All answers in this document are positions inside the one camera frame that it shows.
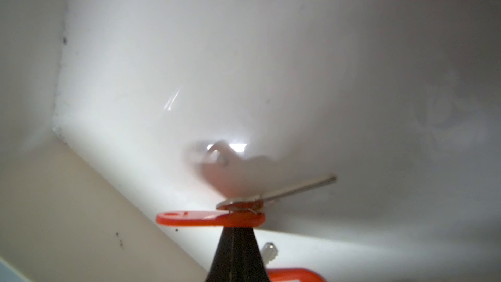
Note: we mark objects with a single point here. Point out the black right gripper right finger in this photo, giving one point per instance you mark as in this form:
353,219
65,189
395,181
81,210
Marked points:
250,265

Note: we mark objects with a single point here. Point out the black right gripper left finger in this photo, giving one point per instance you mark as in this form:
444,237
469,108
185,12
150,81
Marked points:
222,267

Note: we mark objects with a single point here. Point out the red tagged key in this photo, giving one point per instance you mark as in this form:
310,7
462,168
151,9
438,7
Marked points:
243,212

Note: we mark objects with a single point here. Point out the white drawer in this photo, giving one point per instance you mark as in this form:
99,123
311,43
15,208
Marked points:
113,111

